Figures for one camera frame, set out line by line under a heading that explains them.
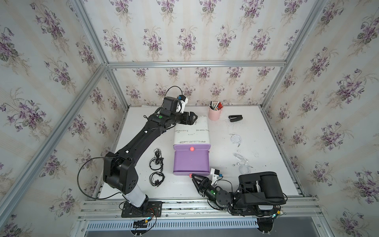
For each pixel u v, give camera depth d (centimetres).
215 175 73
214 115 107
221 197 60
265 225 70
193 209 75
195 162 81
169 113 62
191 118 72
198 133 78
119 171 43
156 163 88
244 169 87
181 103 65
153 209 73
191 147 75
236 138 101
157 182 82
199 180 73
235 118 111
